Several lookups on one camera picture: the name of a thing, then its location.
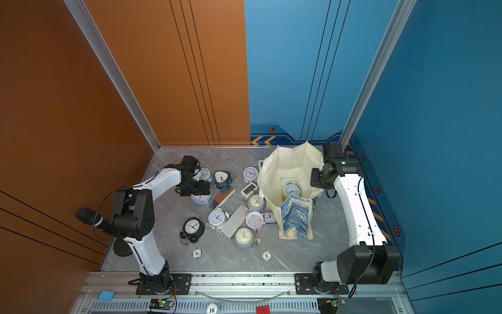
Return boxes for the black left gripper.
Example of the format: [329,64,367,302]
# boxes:
[182,178,212,196]

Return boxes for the light blue triangular clock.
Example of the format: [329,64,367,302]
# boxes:
[190,192,213,206]

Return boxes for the cream blue-rim alarm clock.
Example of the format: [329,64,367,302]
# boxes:
[283,182,301,200]

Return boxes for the cream canvas bag blue print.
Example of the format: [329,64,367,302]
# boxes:
[258,142,323,240]

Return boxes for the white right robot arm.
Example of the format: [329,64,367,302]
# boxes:
[311,143,401,296]

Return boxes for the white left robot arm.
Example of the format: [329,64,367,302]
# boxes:
[111,156,210,294]

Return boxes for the light blue round clock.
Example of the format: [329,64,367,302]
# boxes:
[197,167,213,183]

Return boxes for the brown rectangular mirror clock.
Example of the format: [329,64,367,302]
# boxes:
[207,185,235,210]

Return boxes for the dark teal triangular clock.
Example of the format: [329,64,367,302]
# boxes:
[214,170,233,190]

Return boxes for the black twin-bell alarm clock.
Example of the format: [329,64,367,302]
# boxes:
[180,217,205,243]

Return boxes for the white twin-bell alarm clock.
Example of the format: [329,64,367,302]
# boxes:
[208,208,230,231]

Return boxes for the grey rectangular flat clock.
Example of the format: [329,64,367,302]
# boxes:
[220,204,250,238]

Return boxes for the tilted white digital clock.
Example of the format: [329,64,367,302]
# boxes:
[241,182,259,198]

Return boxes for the white round alarm clock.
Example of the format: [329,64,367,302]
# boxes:
[243,166,259,183]

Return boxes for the small black square clock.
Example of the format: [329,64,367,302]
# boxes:
[264,212,277,224]

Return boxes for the pink round alarm clock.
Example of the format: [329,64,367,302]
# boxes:
[245,211,265,231]

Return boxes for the blue beige-face alarm clock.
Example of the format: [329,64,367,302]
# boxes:
[234,227,254,250]

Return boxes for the left white round marker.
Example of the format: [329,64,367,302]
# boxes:
[192,248,202,259]

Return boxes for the white round marker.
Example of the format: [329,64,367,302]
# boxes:
[262,251,272,261]
[192,248,202,259]

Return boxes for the right white round marker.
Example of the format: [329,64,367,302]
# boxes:
[262,251,272,261]

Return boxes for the black microphone on stand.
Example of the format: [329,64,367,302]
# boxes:
[75,208,133,257]

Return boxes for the green circuit board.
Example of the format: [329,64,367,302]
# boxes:
[149,298,176,313]

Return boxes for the white number ten tag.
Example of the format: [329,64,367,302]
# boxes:
[206,303,220,314]

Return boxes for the blue sticky pad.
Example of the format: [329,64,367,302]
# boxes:
[98,290,115,302]

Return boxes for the red block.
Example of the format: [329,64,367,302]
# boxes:
[256,306,271,314]

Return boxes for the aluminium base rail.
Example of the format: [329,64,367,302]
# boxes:
[71,271,414,313]

